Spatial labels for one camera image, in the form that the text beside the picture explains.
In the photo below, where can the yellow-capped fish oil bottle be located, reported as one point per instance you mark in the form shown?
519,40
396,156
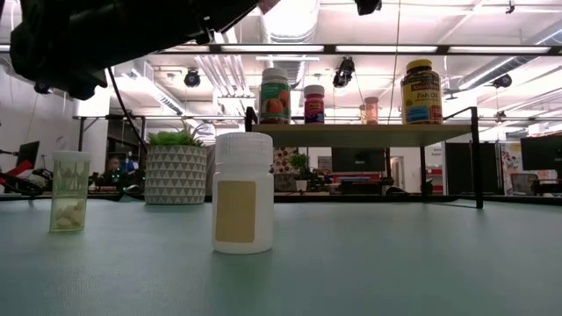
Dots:
421,96

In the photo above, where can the pink translucent pill vial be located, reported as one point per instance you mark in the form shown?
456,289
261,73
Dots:
371,112

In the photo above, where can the yellow translucent pill vial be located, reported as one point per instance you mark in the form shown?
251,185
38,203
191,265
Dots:
362,115

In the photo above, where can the pink-label white-capped bottle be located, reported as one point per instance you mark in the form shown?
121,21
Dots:
314,107

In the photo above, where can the green orange-fruit gummy bottle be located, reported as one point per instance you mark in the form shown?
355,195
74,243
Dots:
275,101

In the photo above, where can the white bottle with yellow label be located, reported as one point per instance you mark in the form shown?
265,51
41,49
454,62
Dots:
242,197

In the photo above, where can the green translucent pill vial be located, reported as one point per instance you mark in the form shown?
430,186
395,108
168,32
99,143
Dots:
70,193

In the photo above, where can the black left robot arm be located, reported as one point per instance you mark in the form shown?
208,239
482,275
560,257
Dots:
88,35

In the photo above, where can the wooden shelf with black legs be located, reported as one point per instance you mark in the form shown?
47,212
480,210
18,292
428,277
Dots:
351,135

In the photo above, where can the black ceiling spotlight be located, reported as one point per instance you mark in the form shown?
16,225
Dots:
42,89
192,78
502,81
343,72

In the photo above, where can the small background potted plant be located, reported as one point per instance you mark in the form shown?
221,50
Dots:
300,162

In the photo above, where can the floral pattern panel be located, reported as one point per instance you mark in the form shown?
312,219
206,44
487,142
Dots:
285,160

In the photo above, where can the black partition panel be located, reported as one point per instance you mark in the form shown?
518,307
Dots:
456,167

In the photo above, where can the black computer monitor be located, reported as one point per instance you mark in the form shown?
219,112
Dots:
542,153
28,151

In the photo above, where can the succulent in patterned white pot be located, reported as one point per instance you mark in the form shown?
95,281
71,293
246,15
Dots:
175,175

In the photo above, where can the green table mat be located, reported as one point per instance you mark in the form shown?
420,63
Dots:
351,272

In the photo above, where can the black storage rack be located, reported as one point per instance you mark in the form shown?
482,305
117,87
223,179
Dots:
115,140

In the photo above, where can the person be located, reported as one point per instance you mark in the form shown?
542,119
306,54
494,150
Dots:
113,166

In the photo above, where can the black overhead frame bar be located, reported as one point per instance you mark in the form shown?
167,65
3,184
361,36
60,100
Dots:
351,49

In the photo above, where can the black wall screen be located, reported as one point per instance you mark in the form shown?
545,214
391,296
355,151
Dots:
358,160

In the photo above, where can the black aluminium table frame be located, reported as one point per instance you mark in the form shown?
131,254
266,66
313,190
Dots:
351,198

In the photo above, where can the colourful wall poster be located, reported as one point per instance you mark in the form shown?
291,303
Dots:
511,167

